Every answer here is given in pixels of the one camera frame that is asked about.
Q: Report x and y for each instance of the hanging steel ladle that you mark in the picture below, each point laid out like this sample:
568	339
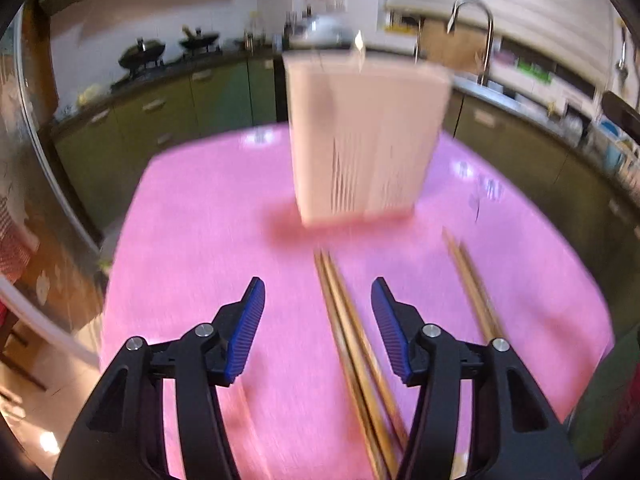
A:
623	60

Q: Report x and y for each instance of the yellow food bag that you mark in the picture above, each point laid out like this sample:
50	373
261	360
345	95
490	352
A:
92	94

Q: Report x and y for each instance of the small steel faucet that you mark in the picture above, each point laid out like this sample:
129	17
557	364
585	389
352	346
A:
419	40

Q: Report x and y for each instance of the green base cabinets under sink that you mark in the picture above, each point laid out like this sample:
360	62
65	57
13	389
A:
540	160

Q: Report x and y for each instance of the person's clothing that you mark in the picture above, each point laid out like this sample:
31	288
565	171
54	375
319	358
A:
607	400

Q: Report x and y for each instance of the black wok with lid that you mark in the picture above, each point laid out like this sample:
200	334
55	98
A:
142	52

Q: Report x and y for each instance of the pink tablecloth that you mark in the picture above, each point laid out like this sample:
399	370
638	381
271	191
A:
200	235

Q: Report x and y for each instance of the purple pot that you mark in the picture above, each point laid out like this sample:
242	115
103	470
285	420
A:
508	59

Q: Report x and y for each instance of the white plastic utensil basket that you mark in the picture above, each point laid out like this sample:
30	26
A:
360	135

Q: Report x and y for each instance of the black built-in appliance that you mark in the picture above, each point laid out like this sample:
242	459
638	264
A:
281	90

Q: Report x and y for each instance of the wooden cutting board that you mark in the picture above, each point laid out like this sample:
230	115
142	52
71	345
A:
455	45

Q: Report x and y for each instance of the black gas stove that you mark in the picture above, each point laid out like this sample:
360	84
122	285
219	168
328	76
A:
165	67

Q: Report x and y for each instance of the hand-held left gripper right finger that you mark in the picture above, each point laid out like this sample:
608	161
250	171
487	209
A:
392	334

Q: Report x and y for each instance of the white rice spoon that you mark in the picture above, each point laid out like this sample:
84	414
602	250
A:
358	49

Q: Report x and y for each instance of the white wall socket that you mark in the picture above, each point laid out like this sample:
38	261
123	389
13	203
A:
338	4

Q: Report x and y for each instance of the wooden chopstick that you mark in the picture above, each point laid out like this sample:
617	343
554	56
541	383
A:
470	290
345	350
357	345
481	292

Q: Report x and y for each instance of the red checkered apron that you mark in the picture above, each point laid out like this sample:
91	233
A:
15	240

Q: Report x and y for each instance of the green tray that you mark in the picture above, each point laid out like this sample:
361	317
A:
535	70

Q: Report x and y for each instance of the white window blind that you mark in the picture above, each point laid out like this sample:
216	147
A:
525	0

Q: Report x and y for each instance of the green base cabinets with drawers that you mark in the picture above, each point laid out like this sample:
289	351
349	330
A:
165	125

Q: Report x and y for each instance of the tall steel faucet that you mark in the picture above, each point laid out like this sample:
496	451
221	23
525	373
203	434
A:
487	35

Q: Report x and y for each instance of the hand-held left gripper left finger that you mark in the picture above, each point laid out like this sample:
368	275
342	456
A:
247	332

